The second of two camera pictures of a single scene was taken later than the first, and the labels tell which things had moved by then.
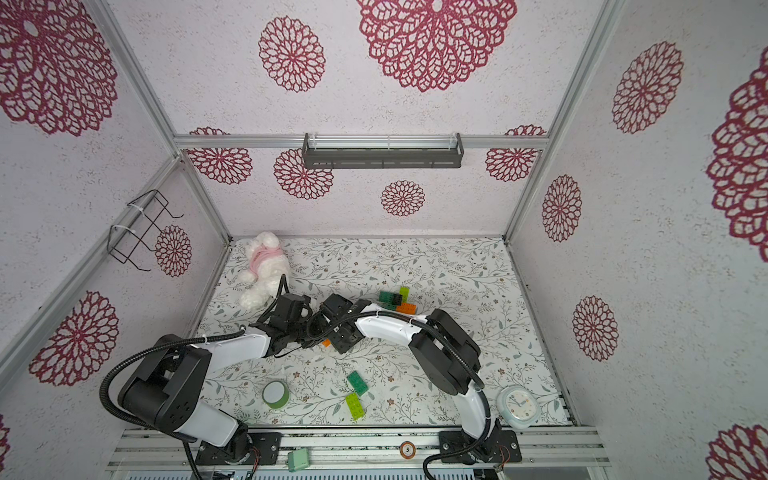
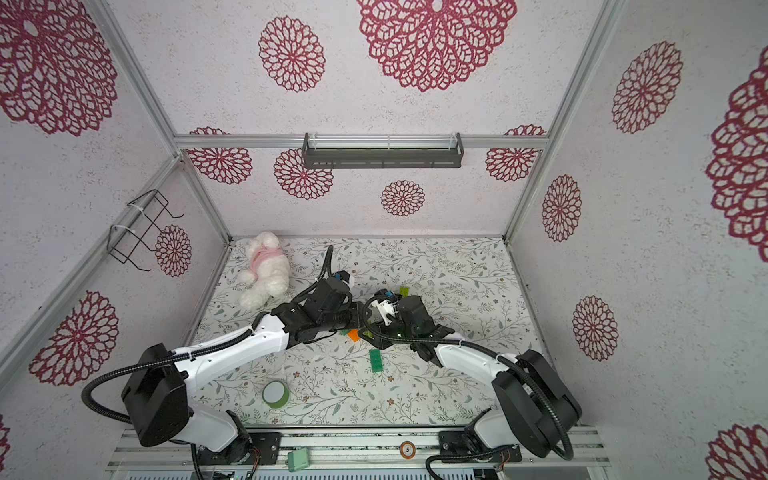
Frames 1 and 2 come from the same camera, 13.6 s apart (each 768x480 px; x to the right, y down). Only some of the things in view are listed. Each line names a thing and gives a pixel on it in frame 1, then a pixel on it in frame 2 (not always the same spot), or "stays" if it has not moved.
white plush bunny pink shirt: [267, 264] stays
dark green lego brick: [357, 383] -> [376, 361]
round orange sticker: [407, 449] stays
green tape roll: [276, 394] stays
